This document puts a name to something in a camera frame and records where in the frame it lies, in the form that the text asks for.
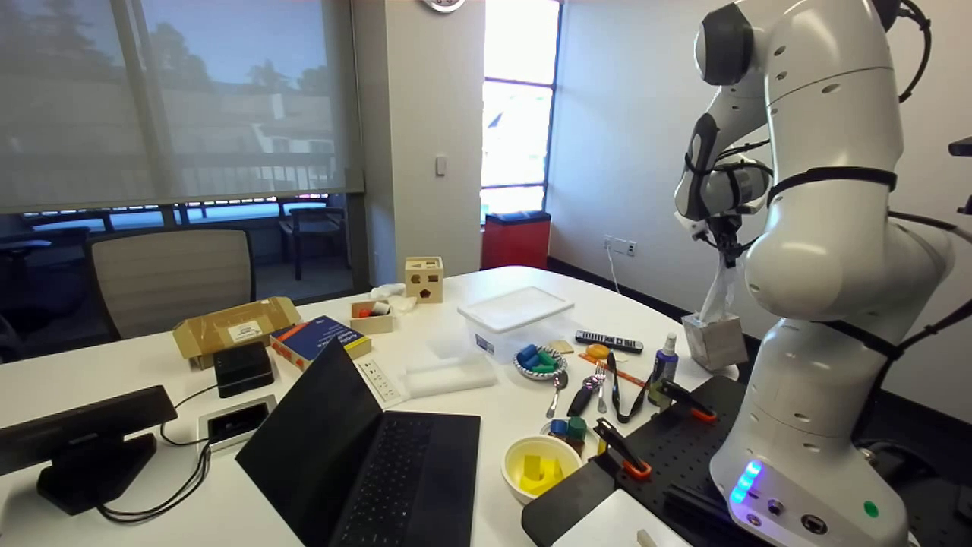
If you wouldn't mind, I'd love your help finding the grey patterned tissue box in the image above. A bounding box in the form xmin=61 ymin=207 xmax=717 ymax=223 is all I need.
xmin=678 ymin=309 xmax=754 ymax=372

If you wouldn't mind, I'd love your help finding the dark office chair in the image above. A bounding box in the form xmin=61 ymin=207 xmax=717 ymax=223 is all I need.
xmin=0 ymin=234 xmax=61 ymax=363

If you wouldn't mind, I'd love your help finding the clear plastic container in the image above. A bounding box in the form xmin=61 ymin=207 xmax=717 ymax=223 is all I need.
xmin=401 ymin=338 xmax=501 ymax=400

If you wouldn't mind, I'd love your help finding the brown cardboard box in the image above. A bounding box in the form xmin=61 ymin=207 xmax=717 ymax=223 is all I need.
xmin=170 ymin=290 xmax=307 ymax=370

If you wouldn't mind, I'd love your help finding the remote control with buttons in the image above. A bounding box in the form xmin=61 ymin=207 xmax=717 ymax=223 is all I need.
xmin=571 ymin=327 xmax=647 ymax=358

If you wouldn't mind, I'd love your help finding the small plate with coloured pieces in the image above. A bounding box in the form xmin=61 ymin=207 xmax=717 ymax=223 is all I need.
xmin=544 ymin=413 xmax=592 ymax=456

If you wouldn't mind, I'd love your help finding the wooden shape sorter cube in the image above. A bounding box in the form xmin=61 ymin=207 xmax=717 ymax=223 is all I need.
xmin=401 ymin=251 xmax=450 ymax=306

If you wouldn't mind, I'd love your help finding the green block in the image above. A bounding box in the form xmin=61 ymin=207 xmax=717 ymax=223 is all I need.
xmin=526 ymin=350 xmax=564 ymax=377

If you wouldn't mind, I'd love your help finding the white lidded plastic bin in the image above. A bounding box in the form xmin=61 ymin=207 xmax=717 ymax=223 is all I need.
xmin=453 ymin=281 xmax=577 ymax=363

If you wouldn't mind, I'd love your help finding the dark outdoor chair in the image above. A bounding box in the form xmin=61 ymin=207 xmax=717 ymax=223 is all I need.
xmin=276 ymin=200 xmax=350 ymax=281

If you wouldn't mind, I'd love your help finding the black orange bar clamp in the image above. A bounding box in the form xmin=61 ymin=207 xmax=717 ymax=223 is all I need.
xmin=660 ymin=377 xmax=724 ymax=429
xmin=590 ymin=413 xmax=656 ymax=483

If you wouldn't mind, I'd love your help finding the small spray bottle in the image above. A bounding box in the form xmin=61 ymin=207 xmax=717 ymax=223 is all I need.
xmin=651 ymin=335 xmax=684 ymax=396

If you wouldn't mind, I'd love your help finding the blue book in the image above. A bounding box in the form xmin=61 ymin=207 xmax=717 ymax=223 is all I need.
xmin=267 ymin=314 xmax=377 ymax=372

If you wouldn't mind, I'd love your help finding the yellow block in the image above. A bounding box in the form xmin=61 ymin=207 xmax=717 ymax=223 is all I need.
xmin=513 ymin=450 xmax=564 ymax=495

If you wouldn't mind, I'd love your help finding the small white black device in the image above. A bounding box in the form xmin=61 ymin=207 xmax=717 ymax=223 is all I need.
xmin=187 ymin=392 xmax=279 ymax=446

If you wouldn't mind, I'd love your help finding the white power strip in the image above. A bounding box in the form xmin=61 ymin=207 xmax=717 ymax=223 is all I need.
xmin=353 ymin=352 xmax=414 ymax=410

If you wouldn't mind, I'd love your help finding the white tissue paper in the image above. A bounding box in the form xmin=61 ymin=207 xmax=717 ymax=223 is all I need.
xmin=695 ymin=257 xmax=744 ymax=326

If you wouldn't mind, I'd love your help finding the black mounting plate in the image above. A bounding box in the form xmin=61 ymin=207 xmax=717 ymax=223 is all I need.
xmin=520 ymin=370 xmax=758 ymax=547

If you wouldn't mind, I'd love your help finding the red bin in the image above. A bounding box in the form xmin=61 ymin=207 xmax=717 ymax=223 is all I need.
xmin=477 ymin=207 xmax=556 ymax=274

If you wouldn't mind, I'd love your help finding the black laptop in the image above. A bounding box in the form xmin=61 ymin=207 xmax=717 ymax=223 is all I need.
xmin=233 ymin=338 xmax=487 ymax=547

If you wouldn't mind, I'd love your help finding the small black box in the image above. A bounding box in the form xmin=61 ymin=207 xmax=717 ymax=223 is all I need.
xmin=208 ymin=341 xmax=279 ymax=400

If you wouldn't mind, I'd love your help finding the grey window roller blind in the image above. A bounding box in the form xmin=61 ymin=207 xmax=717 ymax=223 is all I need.
xmin=133 ymin=0 xmax=353 ymax=207
xmin=0 ymin=0 xmax=135 ymax=215

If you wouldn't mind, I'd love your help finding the black handled chrome tool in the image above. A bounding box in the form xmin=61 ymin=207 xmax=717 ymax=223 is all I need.
xmin=564 ymin=368 xmax=610 ymax=422

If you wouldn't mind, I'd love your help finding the black desk cable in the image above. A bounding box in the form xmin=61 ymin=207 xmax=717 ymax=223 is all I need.
xmin=93 ymin=383 xmax=221 ymax=529

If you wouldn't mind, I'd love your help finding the white rimmed glass bowl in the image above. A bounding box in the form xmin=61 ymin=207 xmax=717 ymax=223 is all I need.
xmin=511 ymin=341 xmax=568 ymax=386

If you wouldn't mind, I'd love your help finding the black bar device on stand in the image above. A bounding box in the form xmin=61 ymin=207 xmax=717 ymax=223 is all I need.
xmin=0 ymin=383 xmax=183 ymax=516

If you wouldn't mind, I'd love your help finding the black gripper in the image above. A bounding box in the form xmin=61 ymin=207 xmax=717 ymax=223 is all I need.
xmin=691 ymin=185 xmax=758 ymax=269

